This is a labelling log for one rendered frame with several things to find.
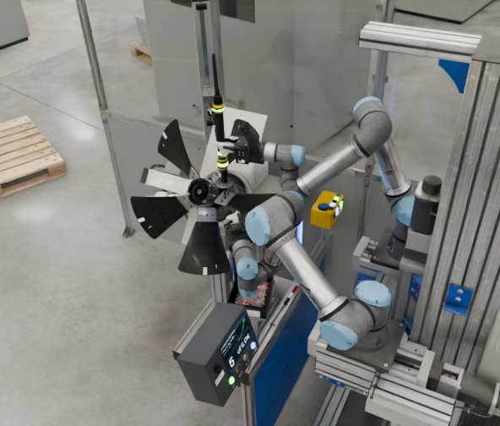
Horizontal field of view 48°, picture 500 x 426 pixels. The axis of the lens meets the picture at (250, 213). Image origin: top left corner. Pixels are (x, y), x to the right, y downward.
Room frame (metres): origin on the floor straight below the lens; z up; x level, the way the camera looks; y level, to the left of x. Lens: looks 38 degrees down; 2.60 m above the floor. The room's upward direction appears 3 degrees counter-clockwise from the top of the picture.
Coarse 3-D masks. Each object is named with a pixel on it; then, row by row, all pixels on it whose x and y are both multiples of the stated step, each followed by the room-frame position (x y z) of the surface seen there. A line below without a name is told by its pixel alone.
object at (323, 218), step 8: (328, 192) 2.08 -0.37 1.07; (320, 200) 2.02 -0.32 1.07; (328, 200) 2.02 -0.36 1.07; (312, 208) 1.96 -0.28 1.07; (328, 208) 1.96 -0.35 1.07; (336, 208) 1.97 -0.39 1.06; (312, 216) 1.96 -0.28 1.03; (320, 216) 1.94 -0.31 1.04; (328, 216) 1.92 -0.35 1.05; (336, 216) 1.98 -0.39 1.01; (312, 224) 1.96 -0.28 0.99; (320, 224) 1.94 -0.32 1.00; (328, 224) 1.92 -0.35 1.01
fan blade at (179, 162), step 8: (176, 120) 2.17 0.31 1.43; (168, 128) 2.19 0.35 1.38; (176, 128) 2.15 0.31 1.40; (168, 136) 2.18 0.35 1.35; (176, 136) 2.14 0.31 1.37; (160, 144) 2.21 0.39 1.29; (168, 144) 2.17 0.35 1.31; (176, 144) 2.13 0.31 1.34; (160, 152) 2.21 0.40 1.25; (168, 152) 2.17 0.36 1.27; (176, 152) 2.12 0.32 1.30; (184, 152) 2.08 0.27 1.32; (168, 160) 2.17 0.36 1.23; (176, 160) 2.13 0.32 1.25; (184, 160) 2.07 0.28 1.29; (184, 168) 2.08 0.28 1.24
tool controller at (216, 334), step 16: (224, 304) 1.26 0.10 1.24; (208, 320) 1.19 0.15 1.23; (224, 320) 1.18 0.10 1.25; (240, 320) 1.18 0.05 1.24; (208, 336) 1.12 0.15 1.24; (224, 336) 1.11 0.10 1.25; (240, 336) 1.16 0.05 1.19; (192, 352) 1.07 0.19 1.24; (208, 352) 1.05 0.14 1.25; (224, 352) 1.08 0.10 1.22; (240, 352) 1.13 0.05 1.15; (192, 368) 1.03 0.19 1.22; (208, 368) 1.01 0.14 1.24; (224, 368) 1.05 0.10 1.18; (192, 384) 1.03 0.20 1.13; (208, 384) 1.00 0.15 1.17; (224, 384) 1.02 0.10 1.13; (208, 400) 1.01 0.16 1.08; (224, 400) 1.00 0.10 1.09
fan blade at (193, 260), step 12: (204, 228) 1.85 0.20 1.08; (216, 228) 1.87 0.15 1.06; (192, 240) 1.80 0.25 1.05; (204, 240) 1.81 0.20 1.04; (216, 240) 1.83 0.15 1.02; (192, 252) 1.77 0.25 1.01; (204, 252) 1.78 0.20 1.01; (216, 252) 1.79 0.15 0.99; (180, 264) 1.74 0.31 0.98; (192, 264) 1.74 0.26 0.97; (204, 264) 1.74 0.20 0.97; (228, 264) 1.76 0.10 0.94
